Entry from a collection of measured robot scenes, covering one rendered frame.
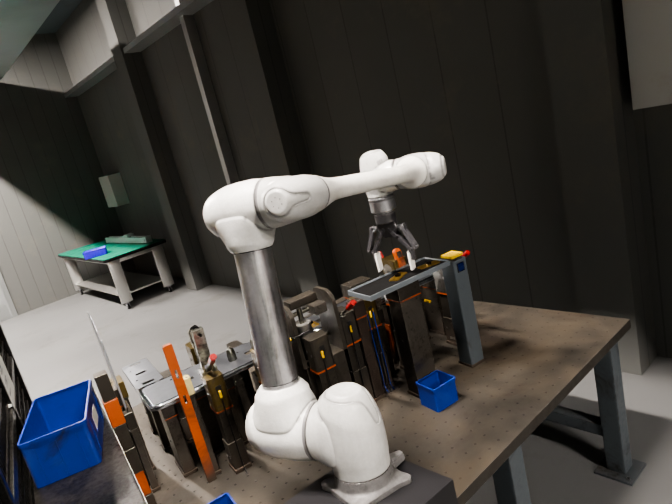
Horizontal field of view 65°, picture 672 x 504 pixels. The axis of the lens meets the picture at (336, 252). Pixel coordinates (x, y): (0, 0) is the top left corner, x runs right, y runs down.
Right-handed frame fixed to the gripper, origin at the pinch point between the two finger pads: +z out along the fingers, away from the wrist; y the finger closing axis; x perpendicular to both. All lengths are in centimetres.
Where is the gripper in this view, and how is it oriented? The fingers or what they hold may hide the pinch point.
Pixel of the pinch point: (396, 266)
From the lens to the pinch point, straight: 189.3
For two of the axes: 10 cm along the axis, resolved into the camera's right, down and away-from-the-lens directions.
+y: -8.2, 0.6, 5.7
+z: 2.3, 9.5, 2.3
